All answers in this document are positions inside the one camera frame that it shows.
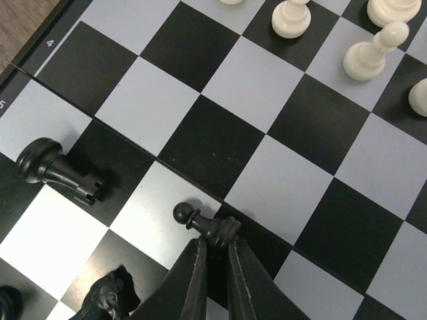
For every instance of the white pawn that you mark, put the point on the white pawn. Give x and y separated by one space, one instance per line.
365 60
417 98
290 19

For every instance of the black and silver chessboard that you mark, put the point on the black and silver chessboard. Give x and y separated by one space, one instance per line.
199 101

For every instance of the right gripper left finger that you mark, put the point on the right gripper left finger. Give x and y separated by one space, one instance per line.
183 292

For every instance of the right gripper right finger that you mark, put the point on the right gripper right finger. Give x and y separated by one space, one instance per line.
252 293

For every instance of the white knight left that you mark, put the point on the white knight left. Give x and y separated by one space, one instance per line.
382 12

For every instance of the white rook left corner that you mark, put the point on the white rook left corner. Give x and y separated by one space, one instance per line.
231 2

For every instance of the black back row piece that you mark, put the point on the black back row piece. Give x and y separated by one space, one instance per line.
11 303

